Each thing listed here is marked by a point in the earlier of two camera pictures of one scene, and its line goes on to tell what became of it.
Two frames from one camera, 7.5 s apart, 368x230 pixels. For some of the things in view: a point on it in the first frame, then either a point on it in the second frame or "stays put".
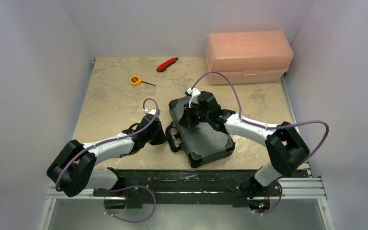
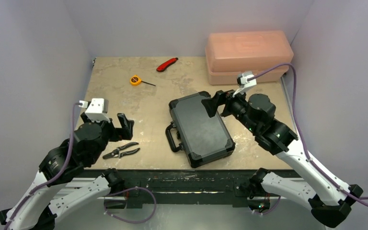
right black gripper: x=189 y=115 to x=225 y=101
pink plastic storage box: x=247 y=57 stays put
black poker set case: x=201 y=143 stays put
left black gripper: x=161 y=138 to x=127 y=132
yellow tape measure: x=135 y=80 stays put
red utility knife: x=163 y=67 stays put
